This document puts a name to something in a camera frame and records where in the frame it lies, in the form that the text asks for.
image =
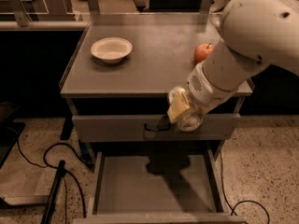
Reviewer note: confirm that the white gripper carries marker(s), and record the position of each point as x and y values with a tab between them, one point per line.
202	88

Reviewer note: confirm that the silver 7up can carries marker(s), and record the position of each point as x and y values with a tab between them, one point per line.
192	119

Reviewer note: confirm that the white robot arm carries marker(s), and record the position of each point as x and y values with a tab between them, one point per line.
254	34

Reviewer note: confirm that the grey drawer cabinet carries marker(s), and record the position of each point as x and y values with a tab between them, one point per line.
161	59

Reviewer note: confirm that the open middle drawer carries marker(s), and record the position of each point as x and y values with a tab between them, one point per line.
164	188

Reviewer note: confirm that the closed top drawer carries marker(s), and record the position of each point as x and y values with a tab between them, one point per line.
130	128

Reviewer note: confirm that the red apple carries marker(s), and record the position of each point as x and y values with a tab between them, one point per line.
202	51

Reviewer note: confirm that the white bowl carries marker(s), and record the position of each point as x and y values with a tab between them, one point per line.
111	49

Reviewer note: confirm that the dark object at left edge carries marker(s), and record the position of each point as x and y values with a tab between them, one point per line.
10	130

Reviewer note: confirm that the black bar on floor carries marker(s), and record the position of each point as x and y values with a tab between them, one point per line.
50	206

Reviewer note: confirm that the black drawer handle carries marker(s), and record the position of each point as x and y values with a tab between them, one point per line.
157	129

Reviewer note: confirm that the white horizontal rail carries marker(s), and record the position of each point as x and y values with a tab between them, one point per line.
44	26

